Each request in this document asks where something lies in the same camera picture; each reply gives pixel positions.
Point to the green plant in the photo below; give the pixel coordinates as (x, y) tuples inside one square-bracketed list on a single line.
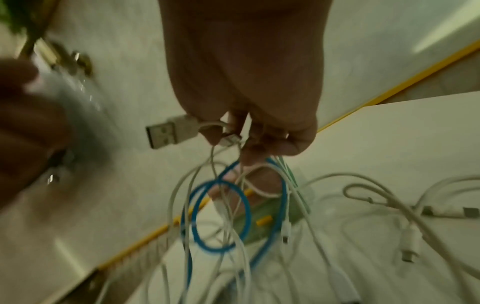
[(11, 14)]

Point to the brass wall lamp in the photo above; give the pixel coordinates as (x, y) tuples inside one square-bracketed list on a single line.
[(80, 63)]

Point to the person's left hand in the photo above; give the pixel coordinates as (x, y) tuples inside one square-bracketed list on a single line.
[(26, 133)]

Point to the person's right hand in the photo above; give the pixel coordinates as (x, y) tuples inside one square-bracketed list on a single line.
[(247, 74)]

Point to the yellow wall trim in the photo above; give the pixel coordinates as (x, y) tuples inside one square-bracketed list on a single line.
[(35, 38)]

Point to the white table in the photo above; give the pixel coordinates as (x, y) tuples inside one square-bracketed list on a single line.
[(393, 142)]

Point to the pink box with green drawer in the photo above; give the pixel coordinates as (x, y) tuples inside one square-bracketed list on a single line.
[(268, 182)]

